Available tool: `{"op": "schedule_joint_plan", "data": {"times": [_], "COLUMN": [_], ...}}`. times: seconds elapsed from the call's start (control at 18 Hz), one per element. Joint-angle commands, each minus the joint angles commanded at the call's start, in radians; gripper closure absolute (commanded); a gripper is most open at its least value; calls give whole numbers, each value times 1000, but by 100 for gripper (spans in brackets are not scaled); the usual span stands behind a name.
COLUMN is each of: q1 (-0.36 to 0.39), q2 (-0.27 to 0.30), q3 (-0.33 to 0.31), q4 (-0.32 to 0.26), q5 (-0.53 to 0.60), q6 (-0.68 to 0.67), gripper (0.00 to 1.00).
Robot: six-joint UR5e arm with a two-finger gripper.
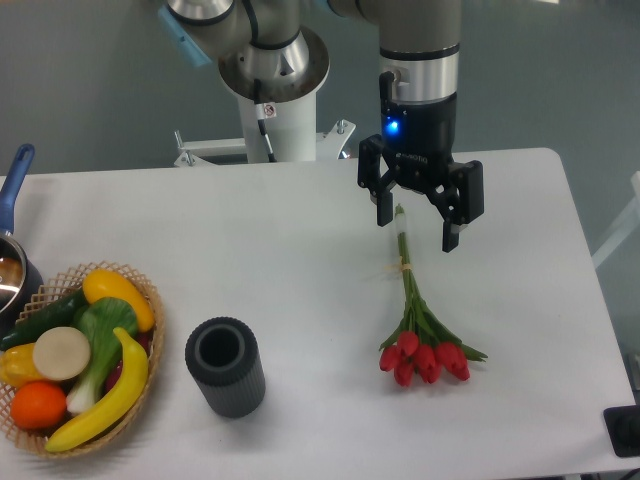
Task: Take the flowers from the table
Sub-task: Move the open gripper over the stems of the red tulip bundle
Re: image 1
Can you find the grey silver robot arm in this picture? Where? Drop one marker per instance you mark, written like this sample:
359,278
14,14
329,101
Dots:
274,65

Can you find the yellow plastic lemon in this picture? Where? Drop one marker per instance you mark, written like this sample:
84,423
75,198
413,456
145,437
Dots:
102,283

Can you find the red plastic fruit in basket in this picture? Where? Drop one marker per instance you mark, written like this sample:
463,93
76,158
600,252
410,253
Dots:
144,339

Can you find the blue handled saucepan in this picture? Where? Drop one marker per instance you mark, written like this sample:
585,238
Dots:
20,279

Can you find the beige round disc toy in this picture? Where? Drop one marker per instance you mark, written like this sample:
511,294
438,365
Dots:
61,353

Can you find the yellow plastic bell pepper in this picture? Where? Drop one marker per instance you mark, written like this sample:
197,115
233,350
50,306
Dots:
18,367

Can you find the black device at table edge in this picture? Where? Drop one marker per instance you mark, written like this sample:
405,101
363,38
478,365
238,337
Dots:
622,425

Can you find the woven wicker fruit basket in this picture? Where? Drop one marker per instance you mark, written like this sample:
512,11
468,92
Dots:
61,285

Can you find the dark grey ribbed vase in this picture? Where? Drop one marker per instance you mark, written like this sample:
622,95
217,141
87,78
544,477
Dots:
223,358

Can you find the green plastic cucumber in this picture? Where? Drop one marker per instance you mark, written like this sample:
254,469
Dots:
45,317

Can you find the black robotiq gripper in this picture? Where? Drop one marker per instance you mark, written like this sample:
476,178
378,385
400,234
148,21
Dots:
414,150

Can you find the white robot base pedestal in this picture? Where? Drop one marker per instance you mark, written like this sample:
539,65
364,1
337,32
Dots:
272,132

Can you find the white frame at right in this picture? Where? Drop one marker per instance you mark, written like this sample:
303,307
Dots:
625,223

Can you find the orange plastic orange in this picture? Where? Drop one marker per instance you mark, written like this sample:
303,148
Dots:
38,405

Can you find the green bok choy toy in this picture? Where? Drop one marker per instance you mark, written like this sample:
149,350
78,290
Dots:
97,324

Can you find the yellow plastic banana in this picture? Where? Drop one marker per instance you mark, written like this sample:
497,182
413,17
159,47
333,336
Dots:
113,406

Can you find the red tulip flower bouquet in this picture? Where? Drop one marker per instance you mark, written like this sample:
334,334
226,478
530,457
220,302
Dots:
421,345

